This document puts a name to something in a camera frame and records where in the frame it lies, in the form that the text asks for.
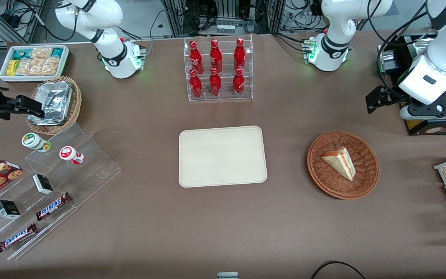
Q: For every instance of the clear acrylic stepped stand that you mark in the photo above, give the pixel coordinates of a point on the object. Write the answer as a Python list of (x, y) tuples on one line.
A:
[(91, 170)]

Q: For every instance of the small grey device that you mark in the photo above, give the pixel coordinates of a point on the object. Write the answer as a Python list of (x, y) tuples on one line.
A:
[(227, 275)]

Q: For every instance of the beige plastic tray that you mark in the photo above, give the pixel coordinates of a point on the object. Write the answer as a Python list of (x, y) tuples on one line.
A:
[(223, 157)]

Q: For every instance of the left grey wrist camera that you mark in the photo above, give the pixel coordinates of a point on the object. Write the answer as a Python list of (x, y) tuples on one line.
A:
[(407, 112)]

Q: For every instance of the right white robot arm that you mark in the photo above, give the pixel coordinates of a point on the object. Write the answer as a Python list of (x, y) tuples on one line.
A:
[(108, 42)]

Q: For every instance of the white rectangular snack bin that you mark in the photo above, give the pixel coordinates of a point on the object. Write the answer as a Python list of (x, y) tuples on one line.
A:
[(65, 64)]

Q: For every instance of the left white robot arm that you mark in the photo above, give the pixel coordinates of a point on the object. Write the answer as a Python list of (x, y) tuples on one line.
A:
[(337, 23)]

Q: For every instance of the green capped yogurt bottle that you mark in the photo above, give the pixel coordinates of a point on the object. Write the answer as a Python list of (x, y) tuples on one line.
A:
[(33, 141)]

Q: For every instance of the snickers chocolate bar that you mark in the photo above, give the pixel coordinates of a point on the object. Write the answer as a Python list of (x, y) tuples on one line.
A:
[(52, 206), (16, 237)]

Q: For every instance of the silver foil package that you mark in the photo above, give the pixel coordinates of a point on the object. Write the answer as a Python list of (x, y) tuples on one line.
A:
[(54, 108), (52, 88)]

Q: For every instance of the triangular sandwich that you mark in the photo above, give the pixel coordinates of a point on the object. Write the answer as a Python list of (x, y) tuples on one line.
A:
[(341, 162)]

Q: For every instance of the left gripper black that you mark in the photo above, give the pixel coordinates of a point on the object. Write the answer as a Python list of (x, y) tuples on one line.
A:
[(394, 98)]

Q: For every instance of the black hot food display case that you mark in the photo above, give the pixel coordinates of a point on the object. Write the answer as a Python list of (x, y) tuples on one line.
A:
[(416, 128)]

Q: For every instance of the clear bag of crackers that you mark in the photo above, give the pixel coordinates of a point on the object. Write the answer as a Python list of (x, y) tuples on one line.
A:
[(41, 52), (39, 66)]

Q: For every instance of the aluminium frame rack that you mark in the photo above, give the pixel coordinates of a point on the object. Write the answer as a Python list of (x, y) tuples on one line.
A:
[(176, 17)]

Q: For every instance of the teal snack packet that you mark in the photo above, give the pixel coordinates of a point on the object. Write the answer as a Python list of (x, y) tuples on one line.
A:
[(19, 54), (57, 52)]

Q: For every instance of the clear acrylic bottle rack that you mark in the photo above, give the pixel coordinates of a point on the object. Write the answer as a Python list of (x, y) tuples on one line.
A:
[(227, 99)]

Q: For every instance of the brown wicker basket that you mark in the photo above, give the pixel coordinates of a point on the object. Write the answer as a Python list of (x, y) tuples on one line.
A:
[(331, 182)]

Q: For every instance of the yellow snack packet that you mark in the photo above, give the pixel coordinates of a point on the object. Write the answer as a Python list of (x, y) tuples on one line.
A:
[(11, 68)]

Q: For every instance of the white power strip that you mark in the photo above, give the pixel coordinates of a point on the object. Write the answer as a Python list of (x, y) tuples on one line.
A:
[(225, 28)]

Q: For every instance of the light wicker basket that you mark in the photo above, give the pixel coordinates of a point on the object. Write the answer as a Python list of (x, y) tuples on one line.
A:
[(75, 106)]

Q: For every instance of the small black box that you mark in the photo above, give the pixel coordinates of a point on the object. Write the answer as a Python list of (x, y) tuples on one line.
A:
[(7, 209), (43, 183)]

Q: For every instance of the red cola bottle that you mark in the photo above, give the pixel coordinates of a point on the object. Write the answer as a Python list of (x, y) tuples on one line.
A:
[(195, 58), (215, 84), (239, 55), (195, 86), (238, 84), (215, 57)]

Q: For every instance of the red capped yogurt bottle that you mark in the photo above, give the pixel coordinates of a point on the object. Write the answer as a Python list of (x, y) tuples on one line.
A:
[(69, 153)]

